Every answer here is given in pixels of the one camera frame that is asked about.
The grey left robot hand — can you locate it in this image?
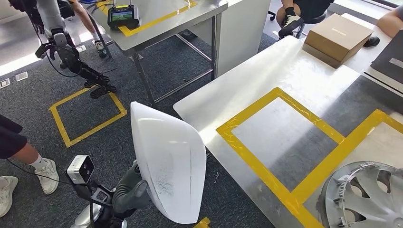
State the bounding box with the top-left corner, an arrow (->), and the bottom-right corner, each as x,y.
112,161 -> 152,215

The white curved plastic part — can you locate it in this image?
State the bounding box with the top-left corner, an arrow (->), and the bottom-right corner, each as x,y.
130,101 -> 208,225

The stainless steel workbench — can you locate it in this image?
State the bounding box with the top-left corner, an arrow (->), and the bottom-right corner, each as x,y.
173,35 -> 403,228

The yellow floor tape square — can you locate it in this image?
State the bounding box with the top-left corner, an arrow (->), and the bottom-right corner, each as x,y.
48,87 -> 128,149
193,217 -> 211,228

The person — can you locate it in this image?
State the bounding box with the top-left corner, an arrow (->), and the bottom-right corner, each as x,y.
67,0 -> 108,59
276,0 -> 335,39
0,114 -> 60,219
377,4 -> 403,38

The black shoe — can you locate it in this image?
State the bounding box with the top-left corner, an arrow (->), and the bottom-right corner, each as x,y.
179,29 -> 198,41

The stainless steel table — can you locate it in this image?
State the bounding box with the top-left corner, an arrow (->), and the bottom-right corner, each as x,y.
83,0 -> 229,106

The black remote controller with screen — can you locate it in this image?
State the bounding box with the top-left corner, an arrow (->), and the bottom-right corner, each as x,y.
107,0 -> 141,31

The grey and black humanoid robot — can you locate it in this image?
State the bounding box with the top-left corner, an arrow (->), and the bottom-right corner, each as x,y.
9,0 -> 117,99

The silver wheel hubcap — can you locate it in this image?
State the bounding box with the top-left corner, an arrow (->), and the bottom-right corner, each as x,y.
316,161 -> 403,228

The black stool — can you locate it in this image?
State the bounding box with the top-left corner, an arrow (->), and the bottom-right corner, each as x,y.
294,11 -> 329,40

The brown cardboard box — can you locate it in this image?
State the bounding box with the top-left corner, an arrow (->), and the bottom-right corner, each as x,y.
302,13 -> 374,69

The white desk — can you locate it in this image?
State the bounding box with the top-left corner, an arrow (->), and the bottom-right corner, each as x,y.
341,12 -> 403,95

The black computer mouse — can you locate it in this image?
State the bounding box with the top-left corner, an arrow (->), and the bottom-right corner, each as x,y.
363,36 -> 381,48

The grey laptop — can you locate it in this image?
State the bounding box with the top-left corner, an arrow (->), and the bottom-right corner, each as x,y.
364,29 -> 403,95

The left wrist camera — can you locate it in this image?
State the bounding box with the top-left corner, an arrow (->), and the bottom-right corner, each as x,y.
65,154 -> 115,204

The black floor cable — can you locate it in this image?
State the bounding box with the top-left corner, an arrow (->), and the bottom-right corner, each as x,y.
6,159 -> 75,186

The small yellow tape frame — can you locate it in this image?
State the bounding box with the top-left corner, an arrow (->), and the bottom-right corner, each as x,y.
216,87 -> 346,202

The large yellow tape frame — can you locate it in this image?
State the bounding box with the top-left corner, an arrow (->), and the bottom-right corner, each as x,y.
283,109 -> 403,228

